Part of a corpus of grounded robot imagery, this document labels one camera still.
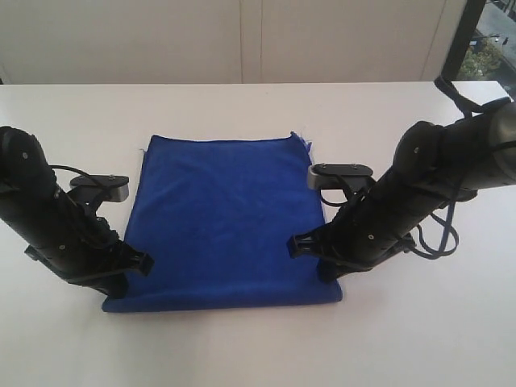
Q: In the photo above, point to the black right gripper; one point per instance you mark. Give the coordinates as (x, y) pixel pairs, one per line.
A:
(358, 239)

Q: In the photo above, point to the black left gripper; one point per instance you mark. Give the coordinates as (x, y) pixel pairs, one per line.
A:
(73, 244)

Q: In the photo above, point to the blue towel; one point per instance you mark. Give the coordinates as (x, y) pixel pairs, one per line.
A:
(216, 217)

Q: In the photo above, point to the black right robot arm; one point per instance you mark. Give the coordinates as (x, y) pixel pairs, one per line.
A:
(455, 162)

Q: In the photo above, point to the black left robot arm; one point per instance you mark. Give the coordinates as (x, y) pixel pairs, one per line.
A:
(24, 167)

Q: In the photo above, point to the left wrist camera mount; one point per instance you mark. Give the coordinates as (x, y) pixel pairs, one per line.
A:
(103, 188)

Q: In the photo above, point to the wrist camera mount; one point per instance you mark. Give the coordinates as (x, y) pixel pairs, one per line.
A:
(351, 178)
(103, 188)

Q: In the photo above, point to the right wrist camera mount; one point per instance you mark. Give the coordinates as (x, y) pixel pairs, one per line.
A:
(351, 178)

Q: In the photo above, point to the black window frame post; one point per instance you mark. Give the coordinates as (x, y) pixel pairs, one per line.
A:
(460, 43)

